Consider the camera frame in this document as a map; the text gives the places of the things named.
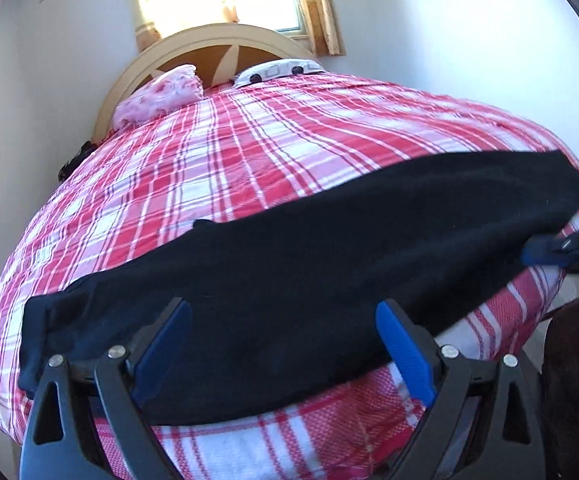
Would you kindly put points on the black pants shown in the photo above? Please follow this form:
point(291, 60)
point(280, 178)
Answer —
point(294, 270)

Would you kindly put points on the red plaid bedspread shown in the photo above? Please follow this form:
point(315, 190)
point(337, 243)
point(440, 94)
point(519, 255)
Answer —
point(269, 150)

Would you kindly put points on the pink floral pillow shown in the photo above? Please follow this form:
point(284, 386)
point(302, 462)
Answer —
point(159, 92)

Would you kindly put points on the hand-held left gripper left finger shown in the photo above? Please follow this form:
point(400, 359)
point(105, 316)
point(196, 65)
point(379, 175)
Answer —
point(162, 355)

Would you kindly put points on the cream wooden headboard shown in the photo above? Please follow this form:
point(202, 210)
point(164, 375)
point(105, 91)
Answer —
point(189, 42)

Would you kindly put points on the person's dark clothing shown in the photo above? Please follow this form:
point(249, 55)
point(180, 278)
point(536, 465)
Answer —
point(577, 385)

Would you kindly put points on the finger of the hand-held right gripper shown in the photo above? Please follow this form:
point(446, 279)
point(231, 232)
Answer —
point(544, 252)

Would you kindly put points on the white patterned pillow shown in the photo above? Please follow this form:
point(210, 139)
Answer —
point(279, 69)

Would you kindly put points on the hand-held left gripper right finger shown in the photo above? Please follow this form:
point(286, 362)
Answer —
point(404, 350)

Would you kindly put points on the yellow patterned curtain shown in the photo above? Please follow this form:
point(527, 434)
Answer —
point(322, 20)
point(144, 20)

